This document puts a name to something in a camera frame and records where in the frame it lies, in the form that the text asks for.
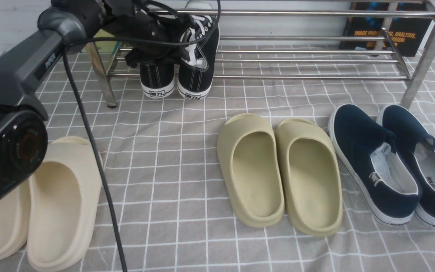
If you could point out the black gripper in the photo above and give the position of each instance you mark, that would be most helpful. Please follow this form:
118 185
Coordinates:
145 24

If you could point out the black canvas sneaker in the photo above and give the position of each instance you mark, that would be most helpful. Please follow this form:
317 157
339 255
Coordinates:
157 79
196 71

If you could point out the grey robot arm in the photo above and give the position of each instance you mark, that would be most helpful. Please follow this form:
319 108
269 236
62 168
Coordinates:
62 28

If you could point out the silver metal shoe rack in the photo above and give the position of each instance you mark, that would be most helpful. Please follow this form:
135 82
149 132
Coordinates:
385 53

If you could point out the teal and yellow book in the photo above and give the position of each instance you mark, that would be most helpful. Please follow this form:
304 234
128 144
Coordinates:
104 46

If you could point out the grey checked tablecloth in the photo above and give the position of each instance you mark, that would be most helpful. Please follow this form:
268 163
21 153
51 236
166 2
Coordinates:
170 198

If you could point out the olive slide slipper left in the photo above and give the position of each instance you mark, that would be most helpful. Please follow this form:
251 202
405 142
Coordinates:
247 152

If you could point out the olive slide slipper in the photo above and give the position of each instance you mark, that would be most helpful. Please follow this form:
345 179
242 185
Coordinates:
247 152
310 175

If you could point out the cream slide slipper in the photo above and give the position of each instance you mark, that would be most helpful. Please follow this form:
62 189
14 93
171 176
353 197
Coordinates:
65 192
15 210

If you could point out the olive slide slipper right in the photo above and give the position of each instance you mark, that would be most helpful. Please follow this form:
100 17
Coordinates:
310 175

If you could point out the cream slide slipper far left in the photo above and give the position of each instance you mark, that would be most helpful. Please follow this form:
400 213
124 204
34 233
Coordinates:
15 210

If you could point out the navy slip-on shoe left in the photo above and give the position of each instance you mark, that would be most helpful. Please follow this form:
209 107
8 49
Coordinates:
369 153

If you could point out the navy slip-on shoe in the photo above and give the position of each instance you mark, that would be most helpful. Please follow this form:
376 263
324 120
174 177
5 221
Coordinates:
369 153
416 146

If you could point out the black image processing book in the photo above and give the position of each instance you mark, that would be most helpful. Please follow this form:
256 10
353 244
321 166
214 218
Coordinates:
407 34

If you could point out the navy slip-on shoe right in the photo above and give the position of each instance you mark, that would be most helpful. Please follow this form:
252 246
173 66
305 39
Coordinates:
416 146

